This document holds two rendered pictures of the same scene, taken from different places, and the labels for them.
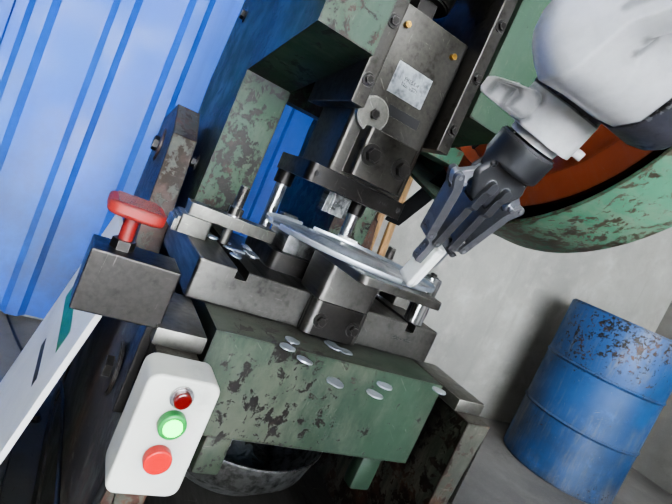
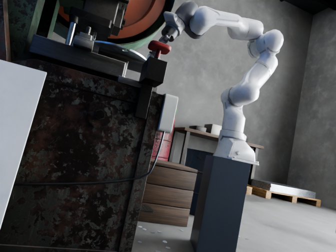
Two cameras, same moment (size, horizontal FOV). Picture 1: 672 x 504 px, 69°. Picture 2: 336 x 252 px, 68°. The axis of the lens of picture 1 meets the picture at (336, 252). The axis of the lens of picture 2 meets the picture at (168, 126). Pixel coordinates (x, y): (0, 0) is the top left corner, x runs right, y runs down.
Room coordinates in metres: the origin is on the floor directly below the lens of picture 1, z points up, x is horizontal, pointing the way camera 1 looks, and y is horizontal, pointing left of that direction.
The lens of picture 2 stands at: (0.32, 0.98, 0.43)
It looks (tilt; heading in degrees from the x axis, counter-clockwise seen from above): 5 degrees up; 280
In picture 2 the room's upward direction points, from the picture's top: 12 degrees clockwise
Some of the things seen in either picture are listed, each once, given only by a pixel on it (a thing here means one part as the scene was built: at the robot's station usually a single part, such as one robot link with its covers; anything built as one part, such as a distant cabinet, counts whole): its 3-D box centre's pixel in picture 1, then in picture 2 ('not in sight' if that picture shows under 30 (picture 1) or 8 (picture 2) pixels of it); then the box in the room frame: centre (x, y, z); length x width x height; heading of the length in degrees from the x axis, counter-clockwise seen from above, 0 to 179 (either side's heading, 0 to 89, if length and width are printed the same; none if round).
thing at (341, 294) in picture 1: (346, 299); (123, 74); (0.74, -0.04, 0.72); 0.25 x 0.14 x 0.14; 29
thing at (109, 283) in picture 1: (110, 322); (149, 88); (0.54, 0.20, 0.62); 0.10 x 0.06 x 0.20; 119
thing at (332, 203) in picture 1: (335, 204); (91, 36); (0.88, 0.04, 0.84); 0.05 x 0.03 x 0.04; 119
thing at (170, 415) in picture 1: (172, 425); not in sight; (0.46, 0.08, 0.58); 0.03 x 0.01 x 0.03; 119
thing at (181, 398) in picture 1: (182, 399); not in sight; (0.46, 0.08, 0.61); 0.02 x 0.01 x 0.02; 119
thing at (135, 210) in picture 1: (127, 233); (157, 56); (0.53, 0.22, 0.72); 0.07 x 0.06 x 0.08; 29
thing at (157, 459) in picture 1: (157, 459); not in sight; (0.46, 0.08, 0.54); 0.03 x 0.01 x 0.03; 119
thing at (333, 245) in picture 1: (350, 251); (116, 57); (0.78, -0.02, 0.78); 0.29 x 0.29 x 0.01
